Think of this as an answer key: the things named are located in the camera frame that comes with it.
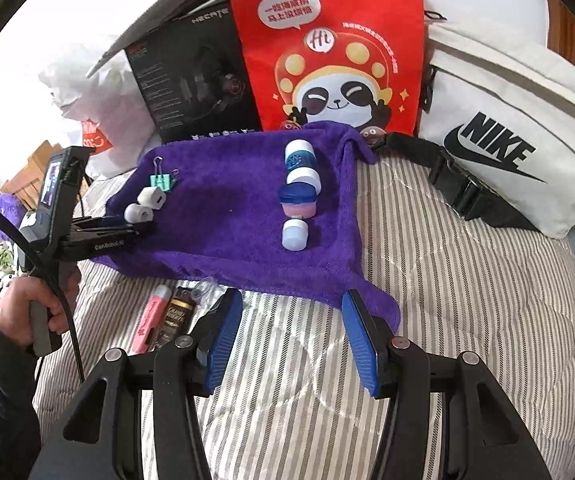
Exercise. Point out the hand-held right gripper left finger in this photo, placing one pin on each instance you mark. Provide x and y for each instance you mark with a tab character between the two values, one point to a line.
222	340

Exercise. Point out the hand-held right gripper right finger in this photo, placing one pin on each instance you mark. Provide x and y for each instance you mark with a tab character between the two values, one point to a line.
362	345

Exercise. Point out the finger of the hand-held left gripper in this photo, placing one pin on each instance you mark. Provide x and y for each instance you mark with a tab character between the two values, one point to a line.
112	220
127	231

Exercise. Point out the small white cylinder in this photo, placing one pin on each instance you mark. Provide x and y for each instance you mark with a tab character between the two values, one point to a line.
137	212

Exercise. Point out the white cube charger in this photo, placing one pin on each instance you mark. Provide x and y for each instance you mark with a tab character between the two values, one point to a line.
151	197

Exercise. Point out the green binder clip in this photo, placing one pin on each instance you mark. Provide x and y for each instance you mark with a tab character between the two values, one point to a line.
161	181

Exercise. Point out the small white cap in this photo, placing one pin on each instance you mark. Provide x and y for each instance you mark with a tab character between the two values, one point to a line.
295	234

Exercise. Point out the blue and pink case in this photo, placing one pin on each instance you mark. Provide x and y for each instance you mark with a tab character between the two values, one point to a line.
297	202

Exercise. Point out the white bottle with blue label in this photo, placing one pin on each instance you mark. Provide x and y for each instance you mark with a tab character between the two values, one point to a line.
301	160

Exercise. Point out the person's left hand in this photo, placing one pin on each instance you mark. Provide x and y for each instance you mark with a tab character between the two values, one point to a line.
17	300

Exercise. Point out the wooden headboard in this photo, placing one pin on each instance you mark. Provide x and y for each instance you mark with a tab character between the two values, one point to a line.
30	175

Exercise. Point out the brown gold bottle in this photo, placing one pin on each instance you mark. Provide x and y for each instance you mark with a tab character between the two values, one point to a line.
175	316

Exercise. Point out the purple fluffy cloth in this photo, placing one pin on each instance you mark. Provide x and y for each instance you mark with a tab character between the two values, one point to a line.
7	212

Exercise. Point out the pink tube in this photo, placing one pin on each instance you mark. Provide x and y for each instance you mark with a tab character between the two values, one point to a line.
151	317

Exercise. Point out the white and green object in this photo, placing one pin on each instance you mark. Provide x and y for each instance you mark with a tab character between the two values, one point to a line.
2	262

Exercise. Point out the purple towel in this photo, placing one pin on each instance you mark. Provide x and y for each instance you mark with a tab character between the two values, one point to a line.
227	245

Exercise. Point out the white plastic shopping bag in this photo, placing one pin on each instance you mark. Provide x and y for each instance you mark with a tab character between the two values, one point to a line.
92	105

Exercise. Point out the striped grey quilt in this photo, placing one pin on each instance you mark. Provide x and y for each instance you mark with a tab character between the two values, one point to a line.
467	320

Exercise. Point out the black headphone box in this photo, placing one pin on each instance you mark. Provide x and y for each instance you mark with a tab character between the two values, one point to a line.
187	80

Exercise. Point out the red paper bag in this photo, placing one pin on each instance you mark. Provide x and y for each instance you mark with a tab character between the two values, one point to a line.
327	35

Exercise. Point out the white waist bag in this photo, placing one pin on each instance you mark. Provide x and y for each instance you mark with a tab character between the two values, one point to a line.
517	110

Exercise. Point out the wooden door frame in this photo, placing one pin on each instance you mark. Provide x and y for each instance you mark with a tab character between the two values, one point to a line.
565	25

